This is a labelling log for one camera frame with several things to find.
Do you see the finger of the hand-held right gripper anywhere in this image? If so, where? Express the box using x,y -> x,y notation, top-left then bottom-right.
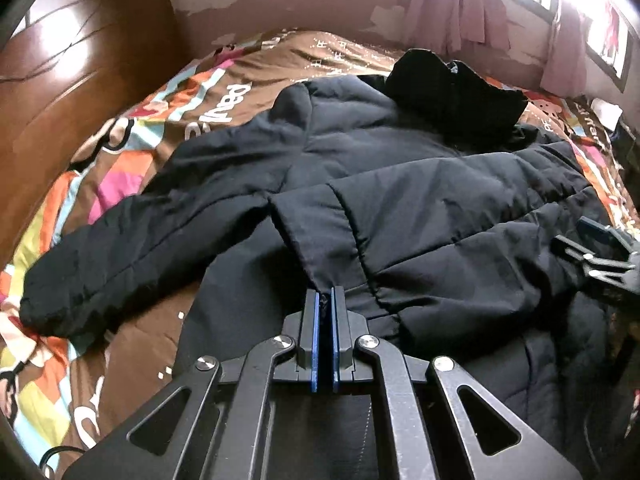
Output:
550,235 -> 640,307
576,216 -> 640,262

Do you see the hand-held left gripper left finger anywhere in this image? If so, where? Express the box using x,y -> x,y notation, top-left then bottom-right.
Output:
62,287 -> 327,480

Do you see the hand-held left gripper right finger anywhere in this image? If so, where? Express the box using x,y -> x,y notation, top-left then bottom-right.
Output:
331,286 -> 585,480

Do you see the pink curtain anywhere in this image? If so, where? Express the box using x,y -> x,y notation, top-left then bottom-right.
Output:
404,0 -> 598,97

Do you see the colourful printed blanket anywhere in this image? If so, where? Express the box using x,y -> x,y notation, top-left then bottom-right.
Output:
0,27 -> 640,471

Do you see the black padded jacket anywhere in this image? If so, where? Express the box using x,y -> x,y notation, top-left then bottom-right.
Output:
20,49 -> 632,480

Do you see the white paper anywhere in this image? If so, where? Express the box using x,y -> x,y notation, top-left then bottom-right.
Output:
591,99 -> 624,130

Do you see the window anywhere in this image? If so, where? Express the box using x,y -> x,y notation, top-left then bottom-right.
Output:
487,0 -> 640,81

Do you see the black cable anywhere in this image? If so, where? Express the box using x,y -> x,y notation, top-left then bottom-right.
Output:
39,444 -> 91,480

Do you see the wooden headboard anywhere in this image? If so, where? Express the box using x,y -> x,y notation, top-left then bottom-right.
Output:
0,0 -> 203,266

